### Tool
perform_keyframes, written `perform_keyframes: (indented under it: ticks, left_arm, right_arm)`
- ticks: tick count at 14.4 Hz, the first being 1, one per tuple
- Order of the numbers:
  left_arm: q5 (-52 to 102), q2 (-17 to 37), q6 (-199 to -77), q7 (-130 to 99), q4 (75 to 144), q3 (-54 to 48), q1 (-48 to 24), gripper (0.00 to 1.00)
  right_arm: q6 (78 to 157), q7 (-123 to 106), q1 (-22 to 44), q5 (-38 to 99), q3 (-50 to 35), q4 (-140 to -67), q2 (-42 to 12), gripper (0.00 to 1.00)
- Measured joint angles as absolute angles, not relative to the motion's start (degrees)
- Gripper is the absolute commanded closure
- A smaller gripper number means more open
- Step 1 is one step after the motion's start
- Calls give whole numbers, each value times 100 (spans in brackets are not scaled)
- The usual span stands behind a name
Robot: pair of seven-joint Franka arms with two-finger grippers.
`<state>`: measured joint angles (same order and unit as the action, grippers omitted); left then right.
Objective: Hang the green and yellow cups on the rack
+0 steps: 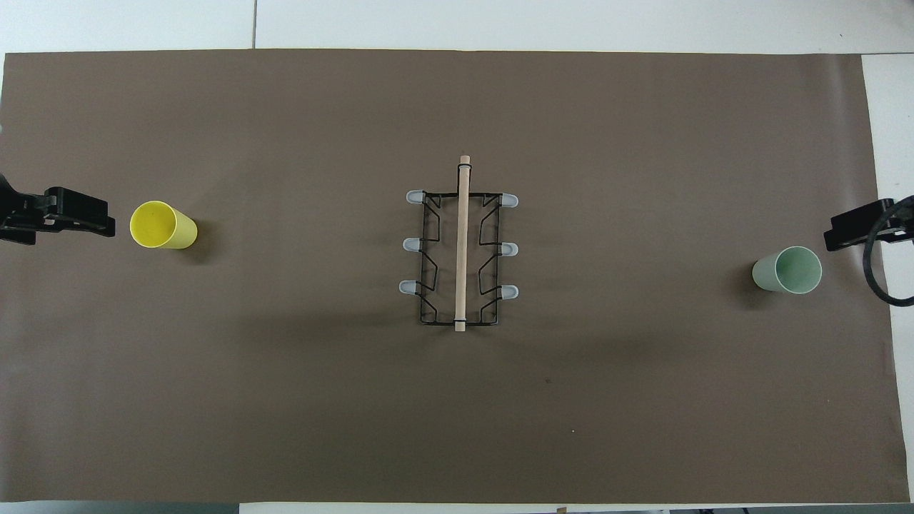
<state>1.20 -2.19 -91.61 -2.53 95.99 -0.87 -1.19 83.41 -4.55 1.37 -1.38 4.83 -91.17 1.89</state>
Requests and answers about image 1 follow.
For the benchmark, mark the pale green plastic cup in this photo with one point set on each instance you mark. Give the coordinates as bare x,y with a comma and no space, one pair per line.
789,271

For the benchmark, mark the brown paper table mat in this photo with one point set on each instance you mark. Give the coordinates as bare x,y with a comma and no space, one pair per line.
285,400

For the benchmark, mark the yellow plastic cup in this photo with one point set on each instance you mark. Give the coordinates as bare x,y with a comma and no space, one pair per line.
161,225

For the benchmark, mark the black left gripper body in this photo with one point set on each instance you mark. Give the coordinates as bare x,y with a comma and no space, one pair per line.
18,214

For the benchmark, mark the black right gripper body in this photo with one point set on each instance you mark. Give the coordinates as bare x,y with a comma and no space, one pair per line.
903,218

